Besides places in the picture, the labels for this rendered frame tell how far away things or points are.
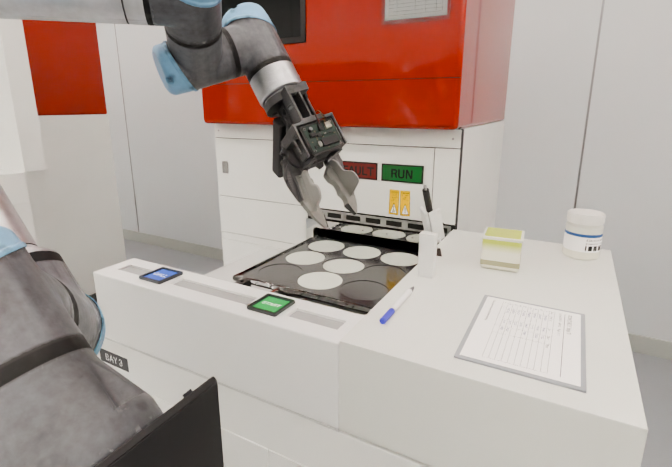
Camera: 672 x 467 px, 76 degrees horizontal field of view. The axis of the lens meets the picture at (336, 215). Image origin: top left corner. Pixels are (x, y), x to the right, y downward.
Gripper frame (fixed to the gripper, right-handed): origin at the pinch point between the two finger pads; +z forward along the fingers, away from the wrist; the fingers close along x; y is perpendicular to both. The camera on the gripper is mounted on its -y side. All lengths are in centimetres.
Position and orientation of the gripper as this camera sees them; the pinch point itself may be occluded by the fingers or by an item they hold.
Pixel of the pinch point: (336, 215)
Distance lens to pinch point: 68.6
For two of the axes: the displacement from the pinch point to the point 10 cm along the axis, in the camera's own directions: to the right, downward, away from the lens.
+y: 3.9, -2.7, -8.8
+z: 4.5, 8.9, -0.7
